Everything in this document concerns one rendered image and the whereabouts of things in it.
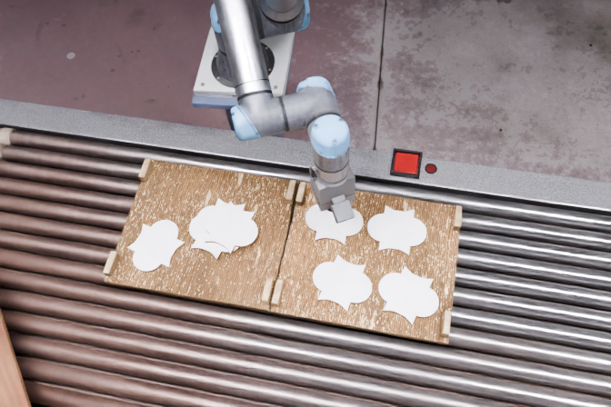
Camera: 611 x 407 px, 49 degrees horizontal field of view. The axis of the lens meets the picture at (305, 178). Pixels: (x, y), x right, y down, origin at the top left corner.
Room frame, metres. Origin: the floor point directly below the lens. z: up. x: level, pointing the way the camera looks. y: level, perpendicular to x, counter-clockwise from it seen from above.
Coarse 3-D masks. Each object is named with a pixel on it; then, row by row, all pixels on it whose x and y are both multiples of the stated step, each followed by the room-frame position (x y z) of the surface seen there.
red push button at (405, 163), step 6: (396, 156) 0.90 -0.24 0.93; (402, 156) 0.90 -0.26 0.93; (408, 156) 0.89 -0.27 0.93; (414, 156) 0.89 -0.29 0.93; (396, 162) 0.88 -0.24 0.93; (402, 162) 0.88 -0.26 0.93; (408, 162) 0.88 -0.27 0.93; (414, 162) 0.88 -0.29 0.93; (396, 168) 0.86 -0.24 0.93; (402, 168) 0.86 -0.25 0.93; (408, 168) 0.86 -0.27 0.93; (414, 168) 0.86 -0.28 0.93
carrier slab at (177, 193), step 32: (160, 192) 0.87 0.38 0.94; (192, 192) 0.86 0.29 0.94; (224, 192) 0.85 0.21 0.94; (256, 192) 0.84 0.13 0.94; (128, 224) 0.78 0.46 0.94; (256, 224) 0.74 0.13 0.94; (288, 224) 0.73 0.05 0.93; (128, 256) 0.70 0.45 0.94; (192, 256) 0.68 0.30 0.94; (224, 256) 0.67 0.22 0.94; (256, 256) 0.66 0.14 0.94; (160, 288) 0.60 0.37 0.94; (192, 288) 0.59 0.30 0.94; (224, 288) 0.59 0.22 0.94; (256, 288) 0.58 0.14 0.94
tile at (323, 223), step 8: (312, 208) 0.77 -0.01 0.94; (312, 216) 0.74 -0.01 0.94; (320, 216) 0.74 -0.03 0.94; (328, 216) 0.74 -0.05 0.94; (360, 216) 0.73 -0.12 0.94; (312, 224) 0.72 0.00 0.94; (320, 224) 0.72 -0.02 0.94; (328, 224) 0.72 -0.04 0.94; (336, 224) 0.71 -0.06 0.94; (344, 224) 0.71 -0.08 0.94; (352, 224) 0.71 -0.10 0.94; (360, 224) 0.71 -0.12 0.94; (320, 232) 0.70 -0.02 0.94; (328, 232) 0.70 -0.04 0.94; (336, 232) 0.70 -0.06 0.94; (344, 232) 0.69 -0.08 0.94; (352, 232) 0.69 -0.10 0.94; (336, 240) 0.67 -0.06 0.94; (344, 240) 0.67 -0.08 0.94
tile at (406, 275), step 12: (384, 276) 0.57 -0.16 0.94; (396, 276) 0.56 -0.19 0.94; (408, 276) 0.56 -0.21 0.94; (384, 288) 0.54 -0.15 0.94; (396, 288) 0.53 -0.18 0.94; (408, 288) 0.53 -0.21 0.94; (420, 288) 0.53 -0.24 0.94; (384, 300) 0.51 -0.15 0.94; (396, 300) 0.51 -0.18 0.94; (408, 300) 0.50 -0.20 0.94; (420, 300) 0.50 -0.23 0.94; (432, 300) 0.50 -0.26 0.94; (396, 312) 0.48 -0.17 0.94; (408, 312) 0.48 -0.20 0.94; (420, 312) 0.47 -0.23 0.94; (432, 312) 0.47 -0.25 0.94
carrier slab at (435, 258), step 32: (448, 224) 0.68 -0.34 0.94; (288, 256) 0.65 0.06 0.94; (320, 256) 0.64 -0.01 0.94; (352, 256) 0.63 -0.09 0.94; (384, 256) 0.62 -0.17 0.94; (416, 256) 0.61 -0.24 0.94; (448, 256) 0.60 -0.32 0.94; (288, 288) 0.57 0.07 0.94; (448, 288) 0.52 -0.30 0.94; (320, 320) 0.48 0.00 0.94; (352, 320) 0.47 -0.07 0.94; (384, 320) 0.47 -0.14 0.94; (416, 320) 0.46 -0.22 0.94
